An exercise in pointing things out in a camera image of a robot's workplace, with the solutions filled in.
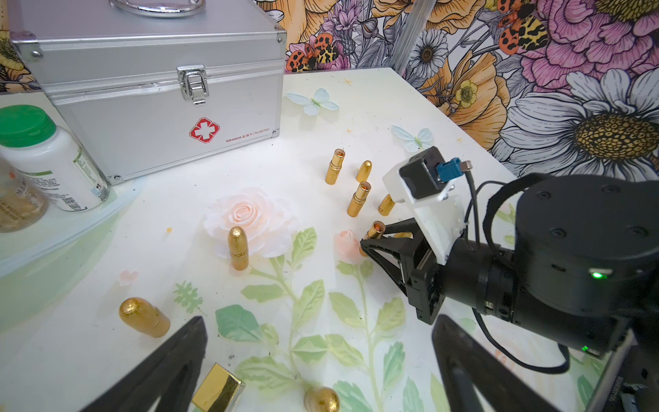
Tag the white bottle green cap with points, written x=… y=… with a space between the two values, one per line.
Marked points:
x=51 y=159

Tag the gold lipstick cap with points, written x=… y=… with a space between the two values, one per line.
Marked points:
x=386 y=205
x=364 y=171

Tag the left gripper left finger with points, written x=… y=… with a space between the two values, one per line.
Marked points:
x=165 y=380

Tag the silver aluminium first aid case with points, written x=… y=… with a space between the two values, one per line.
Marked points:
x=150 y=85

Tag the clear jar brown contents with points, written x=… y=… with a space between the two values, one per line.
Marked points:
x=21 y=203

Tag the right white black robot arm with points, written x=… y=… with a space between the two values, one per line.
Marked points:
x=573 y=259

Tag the right aluminium corner post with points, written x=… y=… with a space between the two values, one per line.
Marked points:
x=415 y=24

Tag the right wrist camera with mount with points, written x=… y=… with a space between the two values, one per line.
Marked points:
x=424 y=183

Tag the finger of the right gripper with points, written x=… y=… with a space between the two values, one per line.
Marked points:
x=394 y=257
x=401 y=230

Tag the square black gold lipstick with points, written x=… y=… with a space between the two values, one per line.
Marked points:
x=219 y=392

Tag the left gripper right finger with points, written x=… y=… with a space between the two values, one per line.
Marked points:
x=470 y=373

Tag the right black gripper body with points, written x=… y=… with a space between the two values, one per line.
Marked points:
x=426 y=283

